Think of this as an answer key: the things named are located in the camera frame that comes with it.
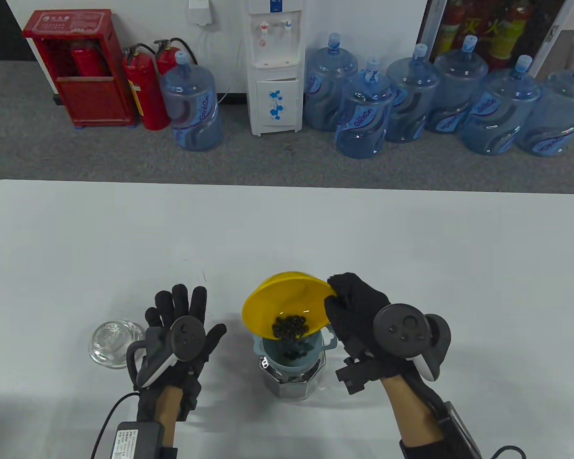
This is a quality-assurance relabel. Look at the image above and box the person's left hand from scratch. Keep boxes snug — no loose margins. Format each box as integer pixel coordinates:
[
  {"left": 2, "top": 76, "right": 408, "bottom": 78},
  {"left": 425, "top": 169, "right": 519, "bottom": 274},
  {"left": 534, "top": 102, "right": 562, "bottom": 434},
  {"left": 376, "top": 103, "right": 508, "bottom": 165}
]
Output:
[{"left": 141, "top": 284, "right": 228, "bottom": 402}]

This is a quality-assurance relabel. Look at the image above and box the red fire extinguisher cabinet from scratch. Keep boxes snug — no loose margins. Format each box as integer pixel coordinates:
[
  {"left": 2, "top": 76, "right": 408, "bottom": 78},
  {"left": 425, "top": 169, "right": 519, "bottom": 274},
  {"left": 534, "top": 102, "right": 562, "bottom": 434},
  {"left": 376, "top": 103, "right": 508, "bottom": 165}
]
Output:
[{"left": 22, "top": 9, "right": 139, "bottom": 129}]

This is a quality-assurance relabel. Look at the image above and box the yellow bowl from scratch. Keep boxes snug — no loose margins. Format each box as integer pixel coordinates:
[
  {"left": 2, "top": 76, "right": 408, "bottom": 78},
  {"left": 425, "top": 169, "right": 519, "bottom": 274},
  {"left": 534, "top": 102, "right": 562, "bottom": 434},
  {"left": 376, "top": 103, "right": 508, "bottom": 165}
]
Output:
[{"left": 242, "top": 271, "right": 333, "bottom": 344}]

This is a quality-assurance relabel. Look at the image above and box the white water dispenser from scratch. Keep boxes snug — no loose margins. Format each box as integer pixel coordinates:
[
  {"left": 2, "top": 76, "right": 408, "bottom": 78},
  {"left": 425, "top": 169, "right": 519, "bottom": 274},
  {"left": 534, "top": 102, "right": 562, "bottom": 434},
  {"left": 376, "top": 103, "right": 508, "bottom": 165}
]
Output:
[{"left": 242, "top": 0, "right": 303, "bottom": 137}]

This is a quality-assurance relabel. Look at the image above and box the person's right forearm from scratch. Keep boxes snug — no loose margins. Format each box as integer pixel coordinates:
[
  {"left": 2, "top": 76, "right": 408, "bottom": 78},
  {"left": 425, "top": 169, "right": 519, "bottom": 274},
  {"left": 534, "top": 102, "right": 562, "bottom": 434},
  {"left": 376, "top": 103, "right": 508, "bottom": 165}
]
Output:
[{"left": 380, "top": 373, "right": 460, "bottom": 459}]

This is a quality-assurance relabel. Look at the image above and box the white wall box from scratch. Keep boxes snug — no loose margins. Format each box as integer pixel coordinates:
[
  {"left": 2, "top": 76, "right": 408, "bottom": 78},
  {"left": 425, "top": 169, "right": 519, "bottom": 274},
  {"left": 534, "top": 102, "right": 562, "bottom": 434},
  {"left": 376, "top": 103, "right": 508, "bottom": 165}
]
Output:
[{"left": 188, "top": 0, "right": 217, "bottom": 27}]

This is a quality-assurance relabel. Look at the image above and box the red fire extinguisher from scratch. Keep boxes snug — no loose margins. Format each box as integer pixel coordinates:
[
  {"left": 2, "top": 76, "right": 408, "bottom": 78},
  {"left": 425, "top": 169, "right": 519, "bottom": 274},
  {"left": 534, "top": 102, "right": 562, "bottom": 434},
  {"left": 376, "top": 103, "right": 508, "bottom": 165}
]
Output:
[
  {"left": 154, "top": 37, "right": 199, "bottom": 77},
  {"left": 123, "top": 43, "right": 170, "bottom": 131},
  {"left": 71, "top": 41, "right": 107, "bottom": 77}
]

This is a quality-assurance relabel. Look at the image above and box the black labelled power pack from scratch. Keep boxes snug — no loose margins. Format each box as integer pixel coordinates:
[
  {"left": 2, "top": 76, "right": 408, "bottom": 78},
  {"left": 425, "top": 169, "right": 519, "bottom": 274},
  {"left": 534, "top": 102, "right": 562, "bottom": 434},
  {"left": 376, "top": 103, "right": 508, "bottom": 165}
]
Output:
[{"left": 112, "top": 422, "right": 166, "bottom": 459}]

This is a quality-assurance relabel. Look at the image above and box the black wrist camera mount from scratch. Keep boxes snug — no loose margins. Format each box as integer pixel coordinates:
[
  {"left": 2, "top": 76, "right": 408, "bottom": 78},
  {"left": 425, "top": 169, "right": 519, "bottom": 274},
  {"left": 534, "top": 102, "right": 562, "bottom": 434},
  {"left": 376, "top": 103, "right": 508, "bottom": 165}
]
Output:
[{"left": 336, "top": 356, "right": 378, "bottom": 395}]

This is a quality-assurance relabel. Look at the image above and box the black plain power pack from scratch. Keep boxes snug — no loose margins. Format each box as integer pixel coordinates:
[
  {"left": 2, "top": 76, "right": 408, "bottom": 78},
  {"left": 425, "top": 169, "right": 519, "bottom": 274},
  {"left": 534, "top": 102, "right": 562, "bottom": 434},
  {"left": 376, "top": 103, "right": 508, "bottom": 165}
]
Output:
[{"left": 438, "top": 402, "right": 484, "bottom": 459}]

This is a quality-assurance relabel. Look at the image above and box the blue water jug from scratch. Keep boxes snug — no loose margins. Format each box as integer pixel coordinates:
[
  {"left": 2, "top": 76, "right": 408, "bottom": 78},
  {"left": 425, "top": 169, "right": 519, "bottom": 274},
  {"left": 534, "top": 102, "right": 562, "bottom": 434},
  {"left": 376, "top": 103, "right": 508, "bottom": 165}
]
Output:
[{"left": 159, "top": 50, "right": 223, "bottom": 152}]

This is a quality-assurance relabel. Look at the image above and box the dark grey right hand controller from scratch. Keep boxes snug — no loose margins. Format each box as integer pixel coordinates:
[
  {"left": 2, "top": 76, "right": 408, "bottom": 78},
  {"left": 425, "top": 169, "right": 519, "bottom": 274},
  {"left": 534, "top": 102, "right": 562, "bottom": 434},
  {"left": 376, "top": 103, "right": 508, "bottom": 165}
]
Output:
[{"left": 373, "top": 304, "right": 453, "bottom": 382}]

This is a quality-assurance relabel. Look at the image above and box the clear glass jar lid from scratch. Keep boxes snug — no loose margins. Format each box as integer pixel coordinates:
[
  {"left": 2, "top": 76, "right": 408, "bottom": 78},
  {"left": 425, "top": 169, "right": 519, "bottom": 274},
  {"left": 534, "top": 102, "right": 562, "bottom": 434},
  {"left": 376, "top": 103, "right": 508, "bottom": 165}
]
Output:
[{"left": 88, "top": 321, "right": 146, "bottom": 370}]

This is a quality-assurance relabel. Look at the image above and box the dark grey hand controller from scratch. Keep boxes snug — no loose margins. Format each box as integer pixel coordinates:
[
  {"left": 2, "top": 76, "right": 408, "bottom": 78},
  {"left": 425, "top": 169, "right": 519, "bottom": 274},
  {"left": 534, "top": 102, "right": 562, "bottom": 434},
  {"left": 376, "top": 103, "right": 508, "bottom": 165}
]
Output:
[
  {"left": 373, "top": 304, "right": 453, "bottom": 382},
  {"left": 127, "top": 316, "right": 206, "bottom": 390}
]

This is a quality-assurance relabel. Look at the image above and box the person's left forearm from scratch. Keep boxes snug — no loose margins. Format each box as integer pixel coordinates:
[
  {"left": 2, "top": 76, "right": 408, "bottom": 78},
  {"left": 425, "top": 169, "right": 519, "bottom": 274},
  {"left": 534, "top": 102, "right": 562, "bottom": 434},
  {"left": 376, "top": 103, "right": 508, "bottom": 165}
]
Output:
[{"left": 153, "top": 386, "right": 182, "bottom": 450}]

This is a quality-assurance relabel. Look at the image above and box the pile of coffee beans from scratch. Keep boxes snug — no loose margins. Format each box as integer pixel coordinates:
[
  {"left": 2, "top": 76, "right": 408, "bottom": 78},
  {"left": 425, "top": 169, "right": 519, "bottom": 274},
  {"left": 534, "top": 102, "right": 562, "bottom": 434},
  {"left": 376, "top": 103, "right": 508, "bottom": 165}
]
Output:
[{"left": 271, "top": 315, "right": 316, "bottom": 360}]

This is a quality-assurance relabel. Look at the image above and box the dark grey left hand controller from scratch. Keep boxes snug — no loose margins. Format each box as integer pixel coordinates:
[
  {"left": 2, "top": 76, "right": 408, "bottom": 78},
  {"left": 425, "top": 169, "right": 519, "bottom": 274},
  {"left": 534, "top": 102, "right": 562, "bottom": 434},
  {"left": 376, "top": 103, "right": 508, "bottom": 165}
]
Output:
[{"left": 127, "top": 316, "right": 206, "bottom": 390}]

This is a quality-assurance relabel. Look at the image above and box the black cable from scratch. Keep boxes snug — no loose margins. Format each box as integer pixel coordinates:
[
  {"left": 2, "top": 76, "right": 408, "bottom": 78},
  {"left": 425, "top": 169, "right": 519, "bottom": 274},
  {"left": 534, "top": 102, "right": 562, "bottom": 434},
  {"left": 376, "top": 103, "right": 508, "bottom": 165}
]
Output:
[{"left": 92, "top": 392, "right": 142, "bottom": 459}]

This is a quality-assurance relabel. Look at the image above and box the glass-door fire hydrant cabinet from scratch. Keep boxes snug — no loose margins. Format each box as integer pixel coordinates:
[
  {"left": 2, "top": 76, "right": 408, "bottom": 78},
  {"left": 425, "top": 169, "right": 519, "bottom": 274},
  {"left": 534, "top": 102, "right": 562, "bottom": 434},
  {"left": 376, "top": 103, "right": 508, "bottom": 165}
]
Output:
[{"left": 419, "top": 0, "right": 574, "bottom": 79}]

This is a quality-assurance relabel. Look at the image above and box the person's right hand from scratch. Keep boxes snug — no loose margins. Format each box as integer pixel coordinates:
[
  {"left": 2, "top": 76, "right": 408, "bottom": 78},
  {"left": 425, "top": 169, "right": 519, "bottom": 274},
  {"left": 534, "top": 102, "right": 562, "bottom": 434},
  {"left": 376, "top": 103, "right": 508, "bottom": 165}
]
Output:
[{"left": 325, "top": 273, "right": 412, "bottom": 378}]

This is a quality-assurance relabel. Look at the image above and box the row of blue water jugs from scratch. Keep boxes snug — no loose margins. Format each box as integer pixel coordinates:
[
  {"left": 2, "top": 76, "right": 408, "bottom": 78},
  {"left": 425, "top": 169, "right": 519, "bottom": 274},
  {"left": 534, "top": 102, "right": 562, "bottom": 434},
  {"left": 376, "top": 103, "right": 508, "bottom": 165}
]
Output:
[{"left": 304, "top": 33, "right": 574, "bottom": 159}]

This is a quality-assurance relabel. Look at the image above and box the blue-grey plastic funnel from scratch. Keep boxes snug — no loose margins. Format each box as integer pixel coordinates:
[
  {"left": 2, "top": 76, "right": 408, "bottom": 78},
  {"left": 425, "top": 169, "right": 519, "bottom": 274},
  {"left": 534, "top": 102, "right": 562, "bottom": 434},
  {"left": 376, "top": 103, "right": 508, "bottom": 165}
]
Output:
[{"left": 253, "top": 325, "right": 338, "bottom": 373}]

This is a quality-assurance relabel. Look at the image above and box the clear glass jar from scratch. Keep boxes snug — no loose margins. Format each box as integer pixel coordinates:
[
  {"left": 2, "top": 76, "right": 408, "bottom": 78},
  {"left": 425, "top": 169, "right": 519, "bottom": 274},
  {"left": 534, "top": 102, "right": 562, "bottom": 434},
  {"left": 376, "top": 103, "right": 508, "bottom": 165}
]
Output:
[{"left": 258, "top": 351, "right": 327, "bottom": 401}]

